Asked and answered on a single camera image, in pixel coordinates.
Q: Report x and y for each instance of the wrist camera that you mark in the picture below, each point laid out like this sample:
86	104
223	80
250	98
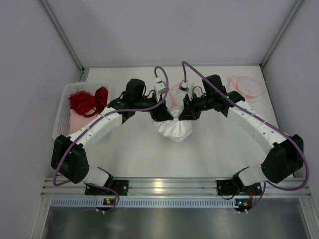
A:
160	87
187	87

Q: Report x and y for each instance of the white bra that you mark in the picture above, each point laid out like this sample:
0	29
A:
177	130

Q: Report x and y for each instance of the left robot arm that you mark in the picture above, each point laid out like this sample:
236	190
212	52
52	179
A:
69	153

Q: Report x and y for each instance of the red lace garment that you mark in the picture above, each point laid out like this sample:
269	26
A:
88	105

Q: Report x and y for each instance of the perforated cable tray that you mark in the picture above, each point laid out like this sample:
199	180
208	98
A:
150	203

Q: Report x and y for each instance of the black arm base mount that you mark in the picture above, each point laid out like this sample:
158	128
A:
230	187

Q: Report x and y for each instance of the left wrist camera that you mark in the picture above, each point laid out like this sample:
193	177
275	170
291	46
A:
160	87

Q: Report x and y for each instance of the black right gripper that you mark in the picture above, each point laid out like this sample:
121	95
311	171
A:
187	108

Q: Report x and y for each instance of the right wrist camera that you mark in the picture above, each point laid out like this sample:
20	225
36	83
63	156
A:
187	87

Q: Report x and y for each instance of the white plastic basket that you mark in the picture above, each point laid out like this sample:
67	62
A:
61	124

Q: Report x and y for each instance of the pink garment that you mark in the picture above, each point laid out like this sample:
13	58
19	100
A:
76	121

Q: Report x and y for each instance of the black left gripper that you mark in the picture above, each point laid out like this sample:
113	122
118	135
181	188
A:
156	109

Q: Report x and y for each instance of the aluminium rail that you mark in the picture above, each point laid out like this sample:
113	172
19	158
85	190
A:
173	187

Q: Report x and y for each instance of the pink-trimmed mesh laundry bag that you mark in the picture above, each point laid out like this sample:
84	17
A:
175	97

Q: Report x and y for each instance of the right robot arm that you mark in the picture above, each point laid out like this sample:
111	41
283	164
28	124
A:
282	154

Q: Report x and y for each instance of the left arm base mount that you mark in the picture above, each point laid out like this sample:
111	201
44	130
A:
118	185

